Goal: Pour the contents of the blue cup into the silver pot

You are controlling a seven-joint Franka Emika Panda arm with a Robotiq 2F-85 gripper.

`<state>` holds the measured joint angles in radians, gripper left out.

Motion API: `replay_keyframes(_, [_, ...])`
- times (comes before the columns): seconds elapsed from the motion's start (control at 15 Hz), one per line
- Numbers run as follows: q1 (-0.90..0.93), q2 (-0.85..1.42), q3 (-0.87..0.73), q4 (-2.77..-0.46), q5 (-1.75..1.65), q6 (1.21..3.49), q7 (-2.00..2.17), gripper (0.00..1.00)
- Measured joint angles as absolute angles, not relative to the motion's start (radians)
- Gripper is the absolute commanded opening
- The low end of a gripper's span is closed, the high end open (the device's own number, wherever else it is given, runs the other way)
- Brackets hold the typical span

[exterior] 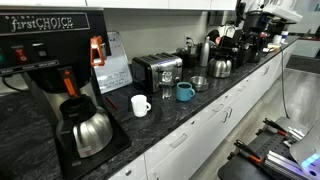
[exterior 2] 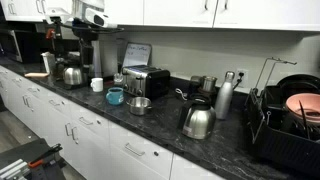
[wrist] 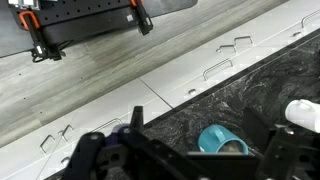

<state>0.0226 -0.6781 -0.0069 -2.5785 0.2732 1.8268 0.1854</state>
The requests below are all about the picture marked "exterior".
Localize white wall cabinets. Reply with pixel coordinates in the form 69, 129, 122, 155
0, 0, 239, 11

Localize black equipment cart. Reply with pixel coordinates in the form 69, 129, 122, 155
217, 116, 320, 180

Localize black steel coffee grinder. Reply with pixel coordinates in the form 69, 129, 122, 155
175, 44, 201, 69

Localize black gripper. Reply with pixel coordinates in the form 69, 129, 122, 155
243, 9, 268, 43

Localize hanging black power cable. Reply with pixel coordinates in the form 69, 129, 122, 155
279, 49, 291, 120

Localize silver water bottle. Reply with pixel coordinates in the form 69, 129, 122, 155
199, 35, 211, 68

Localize red marker pen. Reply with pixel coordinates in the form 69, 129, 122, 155
105, 95, 120, 111

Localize black commercial coffee machine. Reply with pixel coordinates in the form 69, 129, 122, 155
0, 6, 132, 180

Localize small silver pot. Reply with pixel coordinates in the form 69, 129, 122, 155
189, 75, 210, 93

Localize white mug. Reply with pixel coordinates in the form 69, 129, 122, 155
130, 94, 152, 118

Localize black dish rack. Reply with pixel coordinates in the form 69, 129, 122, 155
216, 28, 265, 67

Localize wall power outlet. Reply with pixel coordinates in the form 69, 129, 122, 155
183, 34, 195, 47

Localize clear drinking glass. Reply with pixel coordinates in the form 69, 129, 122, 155
161, 70, 173, 100

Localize white device with blue light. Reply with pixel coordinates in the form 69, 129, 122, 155
289, 119, 320, 180

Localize steel two-slot toaster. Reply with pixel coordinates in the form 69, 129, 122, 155
130, 52, 184, 94

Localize white base cabinet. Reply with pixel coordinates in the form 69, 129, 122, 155
108, 41, 299, 180

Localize black orange bar clamp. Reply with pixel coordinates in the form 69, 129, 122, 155
262, 117, 289, 138
232, 139, 265, 165

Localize steel carafe with black lid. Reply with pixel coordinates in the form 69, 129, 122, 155
55, 94, 114, 159

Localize blue ceramic cup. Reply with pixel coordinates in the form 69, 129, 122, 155
175, 81, 197, 103

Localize aluminium extrusion bars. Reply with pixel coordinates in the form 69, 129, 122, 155
264, 149, 313, 180

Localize white paper cup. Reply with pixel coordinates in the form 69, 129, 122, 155
272, 33, 283, 45

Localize squat steel carafe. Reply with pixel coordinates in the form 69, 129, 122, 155
207, 54, 233, 79

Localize paper sign in holder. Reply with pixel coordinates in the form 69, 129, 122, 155
93, 31, 134, 95

